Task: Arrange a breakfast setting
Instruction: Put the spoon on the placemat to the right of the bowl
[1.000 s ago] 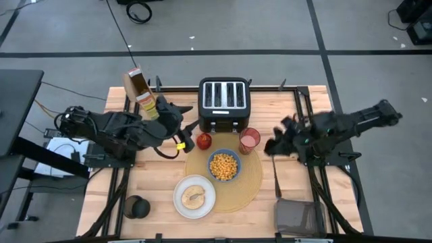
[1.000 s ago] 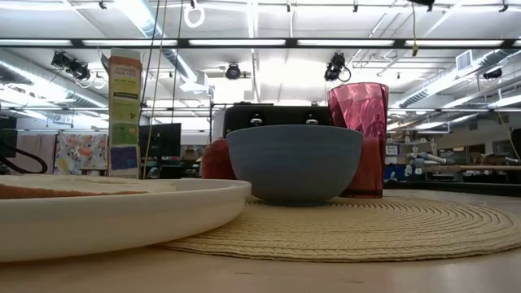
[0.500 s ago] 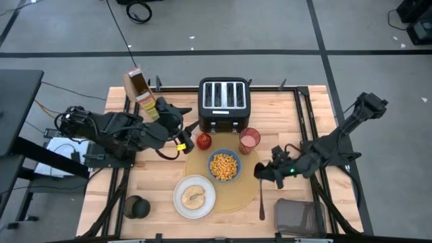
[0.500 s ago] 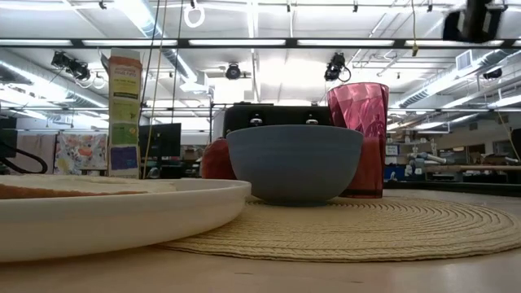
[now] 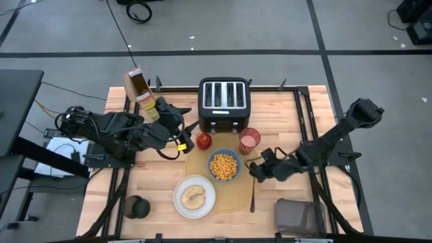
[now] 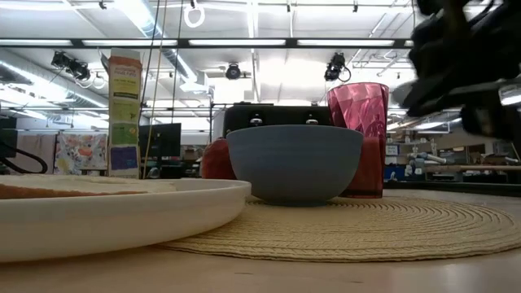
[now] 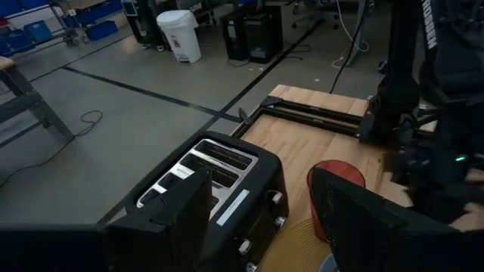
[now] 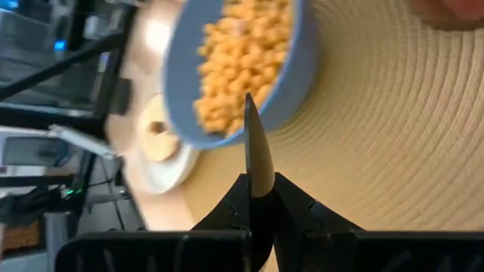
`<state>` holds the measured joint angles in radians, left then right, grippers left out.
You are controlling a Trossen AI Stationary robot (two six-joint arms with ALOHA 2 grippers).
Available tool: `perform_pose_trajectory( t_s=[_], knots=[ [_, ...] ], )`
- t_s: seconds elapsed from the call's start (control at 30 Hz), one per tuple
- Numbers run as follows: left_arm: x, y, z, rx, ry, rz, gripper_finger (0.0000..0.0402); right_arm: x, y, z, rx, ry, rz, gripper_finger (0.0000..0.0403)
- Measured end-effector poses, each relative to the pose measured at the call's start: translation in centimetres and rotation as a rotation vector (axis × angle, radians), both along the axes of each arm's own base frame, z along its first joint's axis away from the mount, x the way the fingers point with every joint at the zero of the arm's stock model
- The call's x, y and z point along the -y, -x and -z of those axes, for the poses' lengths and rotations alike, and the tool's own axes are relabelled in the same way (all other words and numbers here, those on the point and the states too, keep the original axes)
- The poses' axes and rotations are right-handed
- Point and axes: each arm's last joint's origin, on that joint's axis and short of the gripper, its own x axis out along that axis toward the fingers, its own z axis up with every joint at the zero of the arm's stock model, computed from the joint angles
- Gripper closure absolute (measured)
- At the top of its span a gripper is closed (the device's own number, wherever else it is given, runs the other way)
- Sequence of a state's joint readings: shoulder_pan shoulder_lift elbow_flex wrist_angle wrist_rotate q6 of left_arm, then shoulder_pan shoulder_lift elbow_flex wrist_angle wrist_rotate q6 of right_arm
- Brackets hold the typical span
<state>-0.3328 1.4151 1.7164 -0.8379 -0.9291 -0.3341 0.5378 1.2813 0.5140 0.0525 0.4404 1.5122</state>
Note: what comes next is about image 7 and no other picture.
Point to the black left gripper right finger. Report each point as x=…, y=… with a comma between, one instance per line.
x=370, y=238

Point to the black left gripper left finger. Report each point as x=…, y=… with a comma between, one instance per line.
x=177, y=226

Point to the grey ceramic bowl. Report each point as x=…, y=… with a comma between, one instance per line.
x=331, y=266

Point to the red translucent plastic cup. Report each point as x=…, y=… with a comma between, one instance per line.
x=340, y=170

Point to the round woven straw placemat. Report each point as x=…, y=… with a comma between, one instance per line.
x=291, y=249

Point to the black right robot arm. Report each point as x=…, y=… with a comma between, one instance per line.
x=453, y=68

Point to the black four-slot toaster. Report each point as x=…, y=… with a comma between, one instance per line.
x=261, y=177

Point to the black table clamp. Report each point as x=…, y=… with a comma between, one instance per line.
x=245, y=116

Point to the white trash bin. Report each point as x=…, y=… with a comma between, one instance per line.
x=179, y=34

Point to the grey metal table leg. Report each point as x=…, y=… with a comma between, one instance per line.
x=22, y=100

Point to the black computer tower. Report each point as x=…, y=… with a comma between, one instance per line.
x=234, y=34
x=264, y=34

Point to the office chair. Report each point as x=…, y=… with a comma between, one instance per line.
x=314, y=15

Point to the blue storage bin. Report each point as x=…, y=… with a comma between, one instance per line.
x=38, y=31
x=17, y=41
x=101, y=31

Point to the black aluminium table rail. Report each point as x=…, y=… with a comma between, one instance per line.
x=310, y=113

